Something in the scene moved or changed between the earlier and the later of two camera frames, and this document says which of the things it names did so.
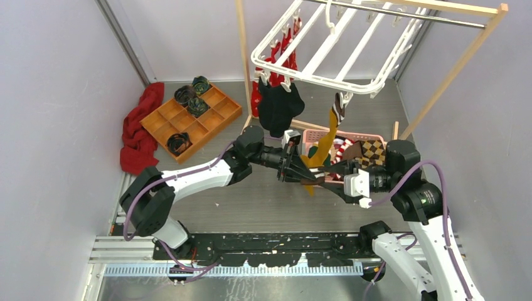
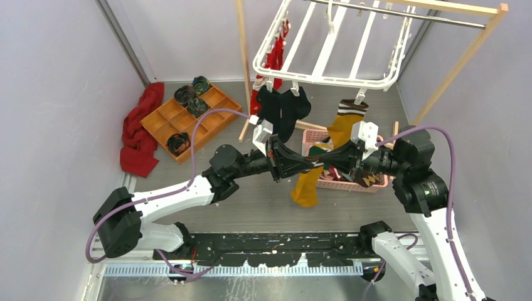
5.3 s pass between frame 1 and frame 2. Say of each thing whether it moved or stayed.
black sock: moved
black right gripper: moved
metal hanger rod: stayed
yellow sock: moved
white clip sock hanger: stayed
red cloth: stayed
